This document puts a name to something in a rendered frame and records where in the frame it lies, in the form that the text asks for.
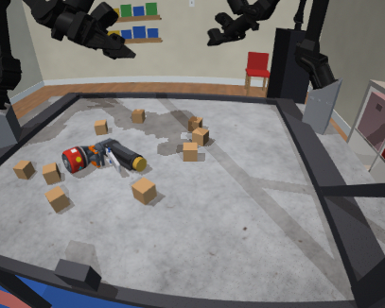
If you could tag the small tan block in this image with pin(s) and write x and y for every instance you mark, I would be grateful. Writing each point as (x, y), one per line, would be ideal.
(190, 152)
(138, 116)
(24, 170)
(101, 127)
(51, 173)
(194, 122)
(144, 191)
(200, 136)
(57, 198)

